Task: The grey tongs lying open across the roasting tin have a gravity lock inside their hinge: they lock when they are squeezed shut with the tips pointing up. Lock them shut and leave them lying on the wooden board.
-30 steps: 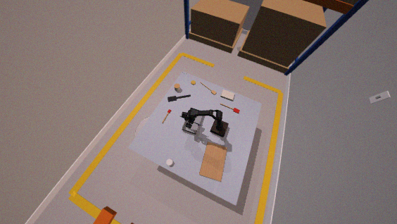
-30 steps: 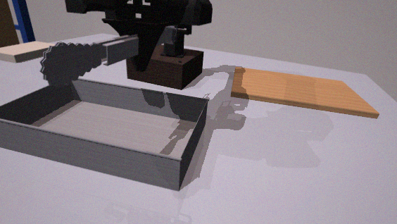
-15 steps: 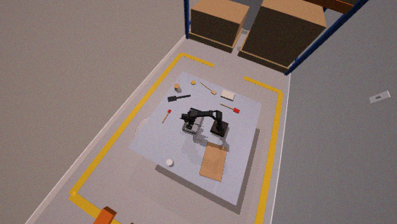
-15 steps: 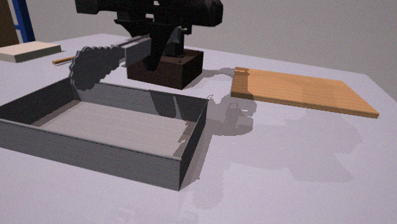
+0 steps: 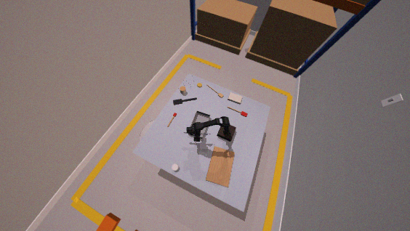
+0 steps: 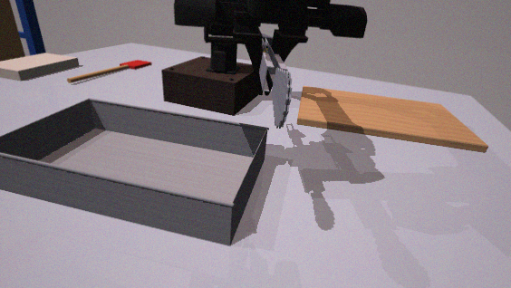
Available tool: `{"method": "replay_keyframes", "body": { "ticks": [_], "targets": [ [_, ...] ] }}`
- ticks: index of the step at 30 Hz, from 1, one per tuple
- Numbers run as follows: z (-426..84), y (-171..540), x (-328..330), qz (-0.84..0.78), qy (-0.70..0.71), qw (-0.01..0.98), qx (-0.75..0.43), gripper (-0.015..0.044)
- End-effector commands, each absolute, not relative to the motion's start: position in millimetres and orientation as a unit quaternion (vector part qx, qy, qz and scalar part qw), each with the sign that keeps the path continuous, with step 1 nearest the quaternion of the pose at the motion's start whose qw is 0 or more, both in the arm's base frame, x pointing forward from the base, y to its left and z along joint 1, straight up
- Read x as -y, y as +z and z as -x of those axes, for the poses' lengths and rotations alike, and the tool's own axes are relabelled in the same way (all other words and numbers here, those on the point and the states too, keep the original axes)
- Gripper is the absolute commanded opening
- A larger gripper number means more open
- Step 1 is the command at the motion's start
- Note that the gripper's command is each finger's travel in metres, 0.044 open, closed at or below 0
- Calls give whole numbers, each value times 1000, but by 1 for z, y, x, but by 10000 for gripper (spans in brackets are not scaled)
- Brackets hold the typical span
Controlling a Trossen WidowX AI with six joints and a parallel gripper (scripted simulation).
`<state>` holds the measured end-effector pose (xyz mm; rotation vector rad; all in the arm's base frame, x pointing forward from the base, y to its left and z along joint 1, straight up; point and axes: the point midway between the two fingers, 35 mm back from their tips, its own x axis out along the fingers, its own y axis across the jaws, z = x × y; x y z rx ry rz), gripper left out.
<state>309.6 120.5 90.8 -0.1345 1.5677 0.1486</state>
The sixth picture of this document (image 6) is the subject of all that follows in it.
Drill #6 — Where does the light brown wooden board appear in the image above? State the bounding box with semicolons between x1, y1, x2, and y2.
296;86;488;153

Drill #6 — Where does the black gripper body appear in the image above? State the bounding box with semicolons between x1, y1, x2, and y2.
174;0;367;38

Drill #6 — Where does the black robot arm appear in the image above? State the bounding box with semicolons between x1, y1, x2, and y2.
204;0;330;74

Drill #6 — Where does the red spatula with wooden handle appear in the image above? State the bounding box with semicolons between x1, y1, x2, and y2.
67;61;152;83

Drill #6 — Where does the beige flat rectangular board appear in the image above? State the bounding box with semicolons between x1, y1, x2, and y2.
0;53;79;81

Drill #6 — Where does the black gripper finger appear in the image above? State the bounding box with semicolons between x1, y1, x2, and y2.
265;30;309;96
233;28;263;95

